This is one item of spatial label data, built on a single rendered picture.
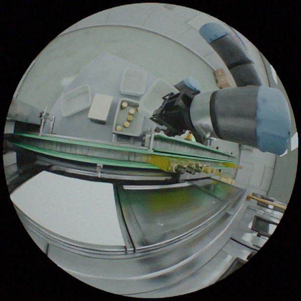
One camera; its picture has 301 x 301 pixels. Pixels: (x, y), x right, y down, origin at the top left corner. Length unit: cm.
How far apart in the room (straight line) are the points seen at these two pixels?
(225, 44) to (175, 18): 339
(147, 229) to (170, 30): 385
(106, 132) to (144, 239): 60
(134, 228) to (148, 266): 11
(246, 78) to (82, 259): 40
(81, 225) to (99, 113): 55
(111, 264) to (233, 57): 39
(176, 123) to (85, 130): 58
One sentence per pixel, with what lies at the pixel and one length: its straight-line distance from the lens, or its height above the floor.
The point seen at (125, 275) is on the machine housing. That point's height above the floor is 138.
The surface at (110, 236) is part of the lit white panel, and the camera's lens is 24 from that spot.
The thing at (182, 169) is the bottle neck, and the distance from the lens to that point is 40.
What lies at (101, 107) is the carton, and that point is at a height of 82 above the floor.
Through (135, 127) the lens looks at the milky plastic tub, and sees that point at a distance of 66.
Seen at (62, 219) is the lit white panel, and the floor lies 125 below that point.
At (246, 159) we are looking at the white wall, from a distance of 624.
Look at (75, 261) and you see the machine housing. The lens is 22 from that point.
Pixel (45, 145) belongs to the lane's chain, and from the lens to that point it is 70.
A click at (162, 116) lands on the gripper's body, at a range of 21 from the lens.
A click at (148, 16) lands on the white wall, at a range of 363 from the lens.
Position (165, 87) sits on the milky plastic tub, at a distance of 43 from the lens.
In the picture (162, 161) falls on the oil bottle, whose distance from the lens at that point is 45.
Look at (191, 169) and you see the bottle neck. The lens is 42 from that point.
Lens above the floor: 141
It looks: 66 degrees down
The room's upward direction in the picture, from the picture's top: 106 degrees clockwise
